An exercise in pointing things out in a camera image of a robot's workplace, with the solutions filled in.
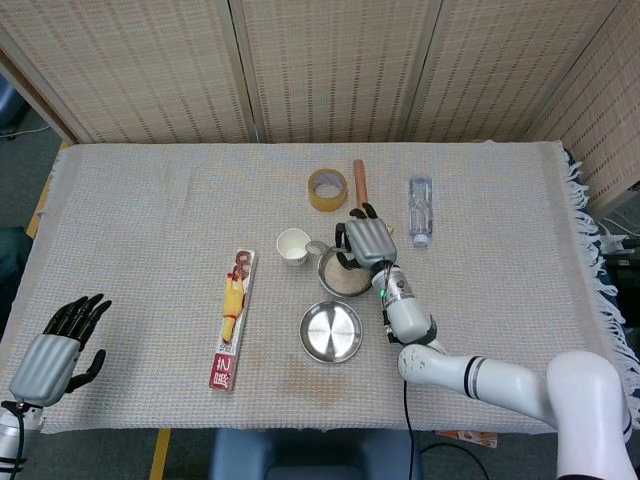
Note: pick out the clear plastic water bottle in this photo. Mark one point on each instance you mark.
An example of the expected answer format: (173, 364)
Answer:
(420, 210)

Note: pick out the yellowish packing tape roll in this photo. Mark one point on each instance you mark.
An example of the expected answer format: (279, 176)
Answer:
(327, 206)

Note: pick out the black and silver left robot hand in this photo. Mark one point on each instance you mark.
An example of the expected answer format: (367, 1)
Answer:
(42, 365)

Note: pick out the white power strip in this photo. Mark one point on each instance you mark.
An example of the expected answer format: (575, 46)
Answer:
(612, 242)

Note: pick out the white paper cup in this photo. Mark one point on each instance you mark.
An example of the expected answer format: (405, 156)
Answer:
(293, 245)

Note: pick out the dark blue under cloth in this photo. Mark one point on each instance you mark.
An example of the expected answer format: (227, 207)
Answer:
(602, 285)

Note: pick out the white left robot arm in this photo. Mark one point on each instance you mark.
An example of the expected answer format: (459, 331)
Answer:
(10, 435)

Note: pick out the woven bamboo folding screen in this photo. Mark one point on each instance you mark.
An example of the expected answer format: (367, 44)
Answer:
(325, 65)

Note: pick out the small metal spoon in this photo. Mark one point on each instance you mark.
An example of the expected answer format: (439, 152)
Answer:
(315, 247)

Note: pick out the wooden rolling pin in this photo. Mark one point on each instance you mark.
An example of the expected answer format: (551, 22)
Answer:
(360, 182)

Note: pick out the orange printed paper sheet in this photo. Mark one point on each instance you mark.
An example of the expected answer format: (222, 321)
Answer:
(475, 438)

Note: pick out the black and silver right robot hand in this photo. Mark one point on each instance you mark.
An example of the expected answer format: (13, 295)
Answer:
(370, 242)

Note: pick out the black box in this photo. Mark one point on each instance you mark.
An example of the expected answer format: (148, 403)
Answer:
(625, 270)

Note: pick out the steel bowl holding rice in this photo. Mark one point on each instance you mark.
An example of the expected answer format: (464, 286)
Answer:
(345, 294)

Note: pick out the white woven fringed tablecloth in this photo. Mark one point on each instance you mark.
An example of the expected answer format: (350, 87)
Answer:
(150, 225)

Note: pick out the yellow floor tape stripe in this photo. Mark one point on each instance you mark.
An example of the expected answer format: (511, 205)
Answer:
(160, 452)
(45, 195)

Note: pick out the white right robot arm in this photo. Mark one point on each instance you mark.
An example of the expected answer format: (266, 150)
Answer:
(410, 315)

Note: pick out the empty steel plate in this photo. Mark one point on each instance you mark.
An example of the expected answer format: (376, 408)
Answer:
(331, 332)

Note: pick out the yellow rubber chicken toy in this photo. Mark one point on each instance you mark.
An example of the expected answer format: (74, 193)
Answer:
(234, 302)

